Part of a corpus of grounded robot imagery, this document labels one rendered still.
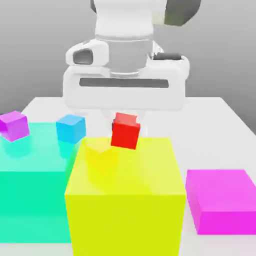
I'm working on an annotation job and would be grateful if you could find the large teal box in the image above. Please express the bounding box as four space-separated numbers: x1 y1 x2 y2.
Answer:
0 122 85 244

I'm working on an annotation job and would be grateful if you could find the small blue cube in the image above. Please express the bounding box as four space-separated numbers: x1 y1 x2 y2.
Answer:
55 114 87 145

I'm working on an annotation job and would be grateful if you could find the small red cube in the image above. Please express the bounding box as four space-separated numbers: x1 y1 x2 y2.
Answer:
110 112 141 151

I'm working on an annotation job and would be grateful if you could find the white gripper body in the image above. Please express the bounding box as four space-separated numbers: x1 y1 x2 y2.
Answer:
62 55 190 111

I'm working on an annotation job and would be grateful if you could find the large magenta box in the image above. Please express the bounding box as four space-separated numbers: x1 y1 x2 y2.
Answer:
184 169 256 236

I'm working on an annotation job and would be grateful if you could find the small purple cube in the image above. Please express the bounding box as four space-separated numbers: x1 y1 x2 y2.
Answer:
0 110 31 143

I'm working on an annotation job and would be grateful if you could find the large yellow box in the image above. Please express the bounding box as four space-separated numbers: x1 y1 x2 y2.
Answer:
64 136 187 256

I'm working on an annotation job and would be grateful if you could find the small yellow cube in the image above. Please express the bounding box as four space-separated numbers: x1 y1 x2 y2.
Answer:
84 137 119 178

